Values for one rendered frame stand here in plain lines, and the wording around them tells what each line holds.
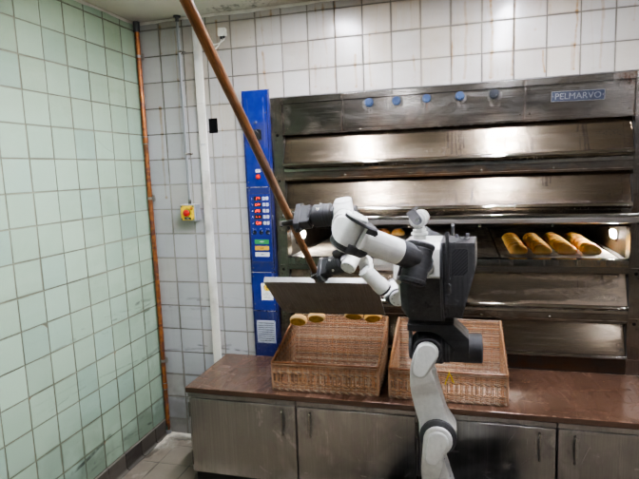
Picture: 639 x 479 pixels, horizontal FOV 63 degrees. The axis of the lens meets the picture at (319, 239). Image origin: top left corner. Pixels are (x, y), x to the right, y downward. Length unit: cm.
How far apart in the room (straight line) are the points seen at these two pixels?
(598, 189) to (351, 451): 179
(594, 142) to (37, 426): 299
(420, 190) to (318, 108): 73
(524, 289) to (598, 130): 88
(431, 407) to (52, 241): 189
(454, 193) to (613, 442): 136
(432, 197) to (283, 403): 133
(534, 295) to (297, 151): 151
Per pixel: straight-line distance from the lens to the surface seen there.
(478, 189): 292
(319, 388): 273
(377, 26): 303
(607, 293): 307
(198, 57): 331
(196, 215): 325
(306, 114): 306
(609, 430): 270
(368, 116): 298
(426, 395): 219
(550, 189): 295
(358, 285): 247
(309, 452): 285
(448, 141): 292
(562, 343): 310
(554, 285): 303
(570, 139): 296
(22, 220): 269
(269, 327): 322
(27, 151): 274
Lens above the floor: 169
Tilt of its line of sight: 8 degrees down
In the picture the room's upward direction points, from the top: 2 degrees counter-clockwise
